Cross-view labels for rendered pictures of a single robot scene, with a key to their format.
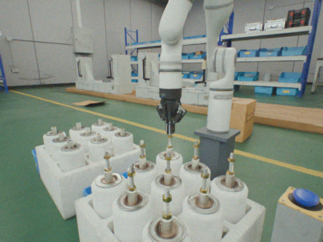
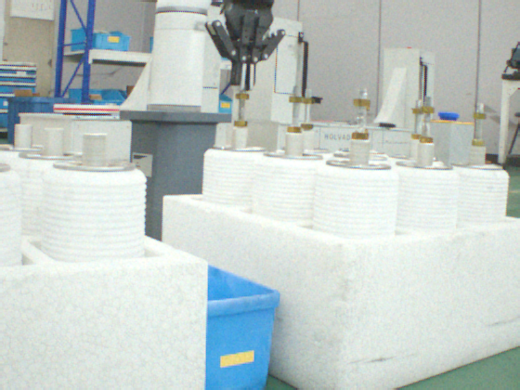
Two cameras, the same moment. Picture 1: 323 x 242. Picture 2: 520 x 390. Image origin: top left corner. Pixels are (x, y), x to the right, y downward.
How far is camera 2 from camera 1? 1.09 m
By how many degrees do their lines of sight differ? 83
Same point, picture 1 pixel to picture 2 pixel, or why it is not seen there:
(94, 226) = (433, 236)
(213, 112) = (191, 60)
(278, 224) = (452, 149)
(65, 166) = (139, 240)
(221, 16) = not seen: outside the picture
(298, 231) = (463, 146)
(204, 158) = (183, 179)
